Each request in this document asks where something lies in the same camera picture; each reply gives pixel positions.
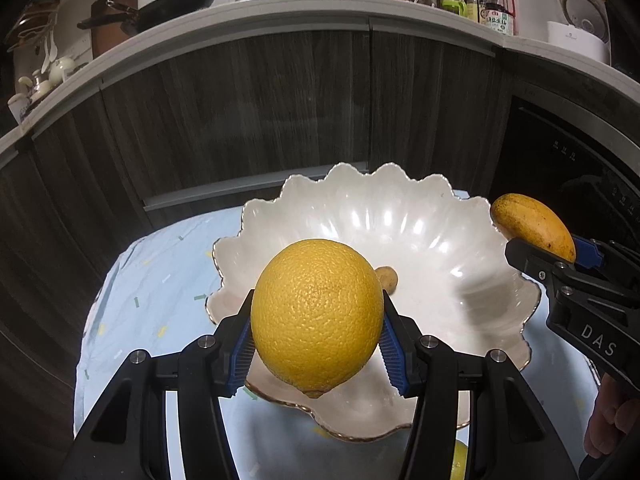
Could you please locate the white ceramic teapot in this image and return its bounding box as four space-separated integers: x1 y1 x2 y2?
48 56 76 87

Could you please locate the soy sauce bottle red handle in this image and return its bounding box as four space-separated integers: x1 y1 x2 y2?
483 0 516 36

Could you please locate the yellow-brown mango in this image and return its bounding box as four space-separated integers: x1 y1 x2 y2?
490 193 577 263

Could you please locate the wooden cutting board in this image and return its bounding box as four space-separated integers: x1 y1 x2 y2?
89 0 140 60

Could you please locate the white scalloped ceramic bowl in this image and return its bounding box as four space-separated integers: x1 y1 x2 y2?
204 160 542 443

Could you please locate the person's right hand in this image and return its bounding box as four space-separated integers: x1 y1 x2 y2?
584 374 639 458

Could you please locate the black wok pan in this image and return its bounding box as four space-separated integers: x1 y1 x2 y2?
77 0 215 37

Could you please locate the white rice cooker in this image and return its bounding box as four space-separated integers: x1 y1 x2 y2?
547 0 611 65

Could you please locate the light blue patterned cloth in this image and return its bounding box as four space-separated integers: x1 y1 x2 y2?
73 208 598 479

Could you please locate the large yellow lemon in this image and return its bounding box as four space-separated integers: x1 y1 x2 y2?
250 238 384 398

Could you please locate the green round apple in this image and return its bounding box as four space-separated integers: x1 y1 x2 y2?
450 440 468 480

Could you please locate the green lidded container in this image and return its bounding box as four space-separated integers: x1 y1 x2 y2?
437 0 466 16

